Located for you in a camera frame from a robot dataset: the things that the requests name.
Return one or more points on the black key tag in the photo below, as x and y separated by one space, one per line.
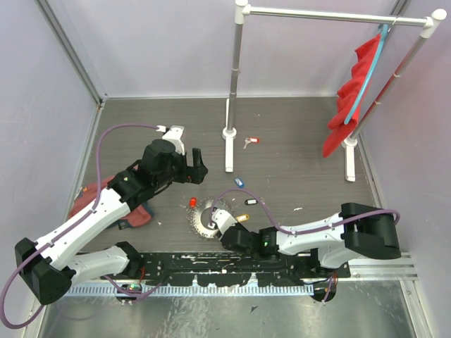
251 202

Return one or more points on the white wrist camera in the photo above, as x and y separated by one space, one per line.
173 134
221 220

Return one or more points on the red cloth on hanger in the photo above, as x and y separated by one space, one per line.
338 131

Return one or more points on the yellow key tag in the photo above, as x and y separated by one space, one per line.
242 218

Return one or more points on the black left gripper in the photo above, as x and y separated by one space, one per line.
193 174

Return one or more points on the metal disc with keyrings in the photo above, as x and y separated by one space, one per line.
198 217

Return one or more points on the key with red tag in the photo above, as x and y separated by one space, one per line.
251 140

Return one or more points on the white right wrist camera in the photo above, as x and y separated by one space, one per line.
221 220

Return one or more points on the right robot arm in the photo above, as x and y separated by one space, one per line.
356 231

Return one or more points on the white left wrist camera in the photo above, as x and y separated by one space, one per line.
173 134

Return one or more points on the blue clothes hanger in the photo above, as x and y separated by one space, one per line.
366 77

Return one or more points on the white clothes rack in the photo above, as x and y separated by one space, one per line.
428 25

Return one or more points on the orange red key tag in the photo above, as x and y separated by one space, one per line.
193 202

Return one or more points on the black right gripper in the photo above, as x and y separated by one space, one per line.
239 226

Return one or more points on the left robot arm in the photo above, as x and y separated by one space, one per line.
51 265

